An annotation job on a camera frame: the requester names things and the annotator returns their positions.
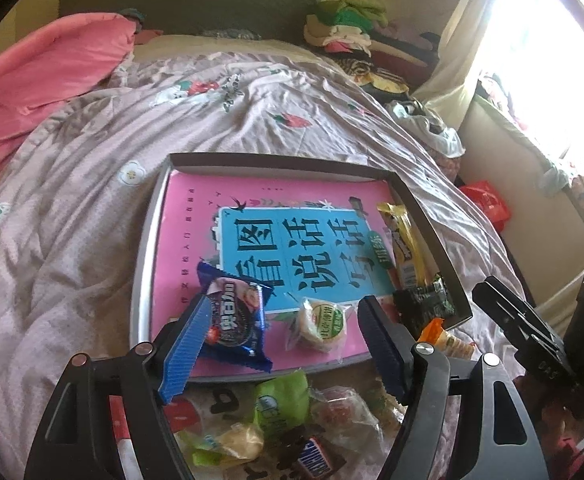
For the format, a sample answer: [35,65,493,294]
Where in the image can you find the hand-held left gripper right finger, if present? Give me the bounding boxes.
[357,295,550,480]

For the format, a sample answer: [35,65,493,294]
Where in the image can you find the blue cookie packet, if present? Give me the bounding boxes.
[195,261,274,373]

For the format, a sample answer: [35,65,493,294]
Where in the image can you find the pink blanket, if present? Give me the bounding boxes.
[0,12,138,198]

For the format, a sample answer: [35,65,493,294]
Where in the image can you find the orange biscuit packet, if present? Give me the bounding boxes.
[417,317,478,361]

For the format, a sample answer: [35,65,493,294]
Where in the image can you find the grey headboard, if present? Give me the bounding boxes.
[59,0,328,43]

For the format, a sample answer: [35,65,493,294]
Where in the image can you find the red pastry clear packet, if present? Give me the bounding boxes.
[309,385,385,453]

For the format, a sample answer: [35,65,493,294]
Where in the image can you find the yellow cake clear packet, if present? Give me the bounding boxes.
[179,422,265,471]

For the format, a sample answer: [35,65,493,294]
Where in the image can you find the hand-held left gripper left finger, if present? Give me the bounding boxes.
[24,292,214,480]

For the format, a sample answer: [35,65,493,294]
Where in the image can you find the heap of colourful clothes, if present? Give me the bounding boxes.
[477,72,523,126]

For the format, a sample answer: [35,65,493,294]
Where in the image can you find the window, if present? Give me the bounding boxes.
[477,0,584,171]

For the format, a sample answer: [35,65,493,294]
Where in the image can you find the round cake clear packet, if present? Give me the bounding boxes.
[285,296,355,366]

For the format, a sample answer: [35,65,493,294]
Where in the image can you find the white knotted cloth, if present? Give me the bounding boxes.
[539,160,570,196]

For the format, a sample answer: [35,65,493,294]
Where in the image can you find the red plastic bag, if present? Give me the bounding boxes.
[459,180,512,233]

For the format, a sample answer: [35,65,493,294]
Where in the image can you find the pink book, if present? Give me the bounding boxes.
[149,170,413,378]

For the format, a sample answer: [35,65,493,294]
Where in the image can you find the pile of folded clothes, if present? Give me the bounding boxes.
[304,0,440,106]

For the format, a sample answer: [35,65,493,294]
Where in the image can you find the gold candy packet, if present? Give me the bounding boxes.
[376,201,430,291]

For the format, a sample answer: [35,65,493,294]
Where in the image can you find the grey cardboard box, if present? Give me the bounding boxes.
[129,152,473,383]

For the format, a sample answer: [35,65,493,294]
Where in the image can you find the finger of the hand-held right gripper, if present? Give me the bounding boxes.
[473,278,568,361]

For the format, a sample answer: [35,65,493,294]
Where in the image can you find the green black snack packet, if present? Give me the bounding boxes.
[392,274,457,341]

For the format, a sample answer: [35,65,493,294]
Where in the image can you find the person's dark red clothing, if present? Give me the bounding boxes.
[522,385,584,480]

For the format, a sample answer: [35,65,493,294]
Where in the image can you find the light green snack packet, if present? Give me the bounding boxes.
[252,370,310,443]

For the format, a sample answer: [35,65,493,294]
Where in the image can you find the grey patterned pillow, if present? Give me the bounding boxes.
[202,27,263,41]

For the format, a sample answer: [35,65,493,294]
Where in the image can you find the cream curtain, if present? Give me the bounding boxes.
[414,0,528,126]

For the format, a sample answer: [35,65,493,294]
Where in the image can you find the chocolate bar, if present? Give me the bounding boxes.
[294,435,335,478]

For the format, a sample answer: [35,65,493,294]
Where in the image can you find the white plastic bag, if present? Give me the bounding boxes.
[387,100,465,156]

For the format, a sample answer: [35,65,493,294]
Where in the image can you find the floral cloth bag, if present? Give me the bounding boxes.
[439,152,465,186]

